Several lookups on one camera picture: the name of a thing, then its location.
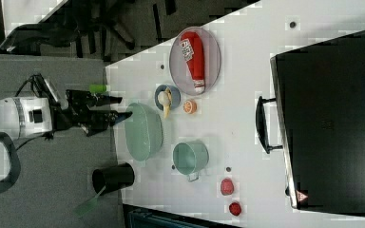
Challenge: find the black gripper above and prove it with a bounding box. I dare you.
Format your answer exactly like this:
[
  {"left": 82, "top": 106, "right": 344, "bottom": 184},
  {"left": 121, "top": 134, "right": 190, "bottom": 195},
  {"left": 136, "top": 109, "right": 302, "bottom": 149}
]
[{"left": 51, "top": 89, "right": 132, "bottom": 137}]

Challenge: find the blue glass oven door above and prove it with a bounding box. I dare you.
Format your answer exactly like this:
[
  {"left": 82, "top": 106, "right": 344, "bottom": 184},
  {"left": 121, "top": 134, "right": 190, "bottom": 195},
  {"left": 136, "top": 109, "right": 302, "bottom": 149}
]
[{"left": 255, "top": 55, "right": 299, "bottom": 209}]

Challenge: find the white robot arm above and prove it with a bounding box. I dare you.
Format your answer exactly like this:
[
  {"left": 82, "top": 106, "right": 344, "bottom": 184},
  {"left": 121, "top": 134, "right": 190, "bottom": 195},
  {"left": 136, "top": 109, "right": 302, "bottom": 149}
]
[{"left": 0, "top": 89, "right": 132, "bottom": 140}]

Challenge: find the black toaster oven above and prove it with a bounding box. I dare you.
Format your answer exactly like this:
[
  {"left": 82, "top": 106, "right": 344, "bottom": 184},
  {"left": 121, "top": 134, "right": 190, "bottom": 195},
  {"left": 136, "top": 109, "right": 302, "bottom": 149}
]
[{"left": 270, "top": 30, "right": 365, "bottom": 217}]

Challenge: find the green perforated colander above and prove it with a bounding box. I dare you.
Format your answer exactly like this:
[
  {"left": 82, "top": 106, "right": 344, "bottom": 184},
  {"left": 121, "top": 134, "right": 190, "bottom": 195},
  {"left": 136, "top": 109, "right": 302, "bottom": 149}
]
[{"left": 125, "top": 103, "right": 163, "bottom": 162}]

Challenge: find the black cylindrical cup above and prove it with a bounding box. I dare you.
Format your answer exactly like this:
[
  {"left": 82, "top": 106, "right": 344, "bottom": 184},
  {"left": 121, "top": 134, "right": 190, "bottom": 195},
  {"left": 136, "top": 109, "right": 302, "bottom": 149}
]
[{"left": 92, "top": 162, "right": 135, "bottom": 196}]

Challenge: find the small blue bowl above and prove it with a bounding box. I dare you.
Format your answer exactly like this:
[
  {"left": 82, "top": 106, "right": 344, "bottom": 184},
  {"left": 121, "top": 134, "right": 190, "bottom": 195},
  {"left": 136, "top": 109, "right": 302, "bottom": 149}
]
[{"left": 154, "top": 85, "right": 181, "bottom": 110}]

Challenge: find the grey round plate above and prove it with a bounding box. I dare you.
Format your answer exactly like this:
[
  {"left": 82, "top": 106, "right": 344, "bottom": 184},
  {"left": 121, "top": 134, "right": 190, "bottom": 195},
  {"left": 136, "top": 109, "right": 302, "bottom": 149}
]
[{"left": 169, "top": 27, "right": 221, "bottom": 96}]

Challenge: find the toy orange half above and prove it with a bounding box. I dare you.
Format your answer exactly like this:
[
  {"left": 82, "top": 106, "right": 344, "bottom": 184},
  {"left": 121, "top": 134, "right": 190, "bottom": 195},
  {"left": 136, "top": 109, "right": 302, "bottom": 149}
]
[{"left": 183, "top": 100, "right": 197, "bottom": 114}]

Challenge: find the green mug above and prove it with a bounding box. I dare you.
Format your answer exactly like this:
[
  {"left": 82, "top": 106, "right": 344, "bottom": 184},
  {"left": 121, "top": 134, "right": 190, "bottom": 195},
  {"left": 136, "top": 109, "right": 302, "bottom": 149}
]
[{"left": 173, "top": 140, "right": 209, "bottom": 182}]

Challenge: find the green spatula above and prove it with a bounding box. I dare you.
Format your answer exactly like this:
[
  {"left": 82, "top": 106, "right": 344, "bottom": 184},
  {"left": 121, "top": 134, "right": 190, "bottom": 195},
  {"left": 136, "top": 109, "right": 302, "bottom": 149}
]
[{"left": 73, "top": 186, "right": 106, "bottom": 218}]

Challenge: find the red ketchup bottle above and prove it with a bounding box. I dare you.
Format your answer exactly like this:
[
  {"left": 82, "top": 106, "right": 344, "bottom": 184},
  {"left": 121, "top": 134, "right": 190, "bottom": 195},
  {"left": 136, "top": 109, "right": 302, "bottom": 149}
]
[{"left": 180, "top": 31, "right": 205, "bottom": 94}]

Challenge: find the red toy strawberry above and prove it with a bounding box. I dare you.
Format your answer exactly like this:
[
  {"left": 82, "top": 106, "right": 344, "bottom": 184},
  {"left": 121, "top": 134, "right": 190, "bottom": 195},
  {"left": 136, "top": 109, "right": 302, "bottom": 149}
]
[{"left": 221, "top": 178, "right": 235, "bottom": 196}]

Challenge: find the red toy tomato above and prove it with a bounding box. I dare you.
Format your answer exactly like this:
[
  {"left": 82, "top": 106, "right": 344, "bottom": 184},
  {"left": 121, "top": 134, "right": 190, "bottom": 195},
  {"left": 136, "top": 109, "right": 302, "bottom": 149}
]
[{"left": 229, "top": 201, "right": 241, "bottom": 217}]

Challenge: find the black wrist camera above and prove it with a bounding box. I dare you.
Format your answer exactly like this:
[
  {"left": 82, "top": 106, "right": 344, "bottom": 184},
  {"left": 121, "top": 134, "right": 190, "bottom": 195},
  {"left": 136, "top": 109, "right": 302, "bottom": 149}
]
[{"left": 31, "top": 74, "right": 67, "bottom": 108}]

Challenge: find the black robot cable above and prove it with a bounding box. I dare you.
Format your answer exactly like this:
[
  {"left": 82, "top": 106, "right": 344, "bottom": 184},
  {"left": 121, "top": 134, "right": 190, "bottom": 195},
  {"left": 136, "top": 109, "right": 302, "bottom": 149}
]
[{"left": 13, "top": 74, "right": 46, "bottom": 151}]

